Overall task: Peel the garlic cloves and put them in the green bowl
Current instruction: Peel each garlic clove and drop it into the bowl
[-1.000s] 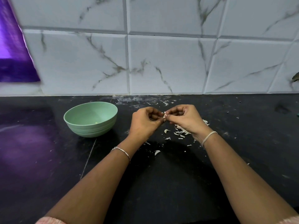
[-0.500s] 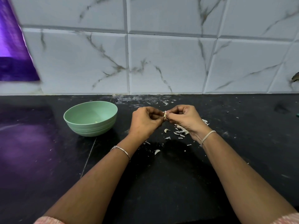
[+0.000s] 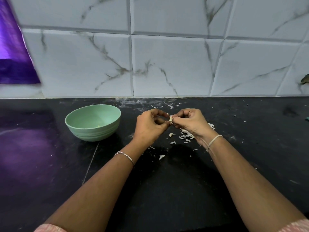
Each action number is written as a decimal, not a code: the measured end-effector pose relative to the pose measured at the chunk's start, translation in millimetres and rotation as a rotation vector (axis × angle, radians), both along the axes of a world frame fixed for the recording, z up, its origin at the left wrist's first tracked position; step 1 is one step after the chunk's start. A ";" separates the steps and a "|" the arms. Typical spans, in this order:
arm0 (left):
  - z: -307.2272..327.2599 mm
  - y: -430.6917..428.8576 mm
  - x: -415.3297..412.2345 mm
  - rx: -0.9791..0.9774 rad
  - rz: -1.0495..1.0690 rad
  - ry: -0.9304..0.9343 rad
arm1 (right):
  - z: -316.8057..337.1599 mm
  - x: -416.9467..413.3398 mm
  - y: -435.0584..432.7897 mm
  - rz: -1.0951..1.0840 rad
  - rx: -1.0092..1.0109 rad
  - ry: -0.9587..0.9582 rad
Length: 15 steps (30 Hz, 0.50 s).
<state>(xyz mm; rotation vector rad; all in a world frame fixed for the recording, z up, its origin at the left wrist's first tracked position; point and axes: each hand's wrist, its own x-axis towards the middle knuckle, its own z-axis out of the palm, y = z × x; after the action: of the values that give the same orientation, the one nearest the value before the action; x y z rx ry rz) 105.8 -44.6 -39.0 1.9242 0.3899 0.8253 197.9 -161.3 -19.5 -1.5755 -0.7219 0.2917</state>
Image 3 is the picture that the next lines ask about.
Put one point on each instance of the small fallen garlic piece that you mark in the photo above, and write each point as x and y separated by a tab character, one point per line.
161	157

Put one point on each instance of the pink patterned right sleeve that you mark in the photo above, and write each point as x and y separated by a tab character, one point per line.
294	225

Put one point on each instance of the person's left hand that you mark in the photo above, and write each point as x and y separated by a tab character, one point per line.
148	127

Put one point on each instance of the mint green bowl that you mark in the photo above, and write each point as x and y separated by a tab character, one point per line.
92	122

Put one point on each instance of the pink patterned sleeve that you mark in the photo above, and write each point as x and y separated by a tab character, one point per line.
49	228
294	225

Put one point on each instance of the pink patterned left sleeve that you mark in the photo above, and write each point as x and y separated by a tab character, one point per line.
49	228

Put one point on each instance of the person's right forearm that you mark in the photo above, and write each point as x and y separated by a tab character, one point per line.
258	190

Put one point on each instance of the person's right hand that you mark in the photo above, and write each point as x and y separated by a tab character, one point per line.
193	123

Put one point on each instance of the person's left forearm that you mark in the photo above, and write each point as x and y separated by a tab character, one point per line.
91	195

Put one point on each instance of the white garlic bulb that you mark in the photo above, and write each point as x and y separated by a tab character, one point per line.
170	119

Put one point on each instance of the purple cloth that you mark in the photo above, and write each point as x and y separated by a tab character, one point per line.
14	45

